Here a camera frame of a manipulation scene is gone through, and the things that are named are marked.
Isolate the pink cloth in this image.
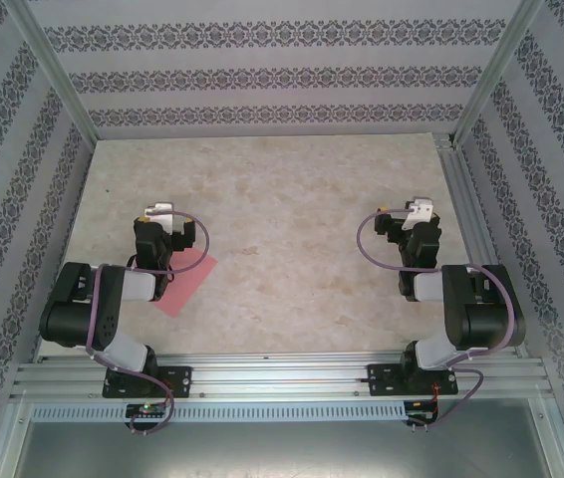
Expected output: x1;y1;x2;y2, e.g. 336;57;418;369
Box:
150;247;219;318

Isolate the grey metal sheet panel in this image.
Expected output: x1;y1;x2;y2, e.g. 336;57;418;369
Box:
12;420;564;478

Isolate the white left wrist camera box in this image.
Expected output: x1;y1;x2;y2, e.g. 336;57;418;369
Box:
142;200;177;233

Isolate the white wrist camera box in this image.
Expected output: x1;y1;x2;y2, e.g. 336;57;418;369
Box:
142;200;177;233
404;196;435;231

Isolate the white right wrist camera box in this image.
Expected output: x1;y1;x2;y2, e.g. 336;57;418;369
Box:
404;196;435;231

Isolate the aluminium side rail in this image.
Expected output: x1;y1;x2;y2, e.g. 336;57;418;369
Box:
433;132;530;359

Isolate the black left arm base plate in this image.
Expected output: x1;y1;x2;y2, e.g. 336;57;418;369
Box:
103;365;193;399

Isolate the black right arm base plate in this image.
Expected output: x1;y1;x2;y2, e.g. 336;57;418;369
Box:
367;362;458;397

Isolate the aluminium frame post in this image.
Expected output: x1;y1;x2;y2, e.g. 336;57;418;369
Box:
450;0;547;148
2;0;100;143

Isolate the long aluminium mounting rail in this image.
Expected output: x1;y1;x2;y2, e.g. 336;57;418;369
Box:
10;351;555;399

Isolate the slotted grey cable duct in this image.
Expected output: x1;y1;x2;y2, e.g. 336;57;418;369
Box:
30;400;408;422

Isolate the aluminium frame beam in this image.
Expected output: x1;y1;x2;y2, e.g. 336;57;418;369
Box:
0;397;34;478
530;397;564;478

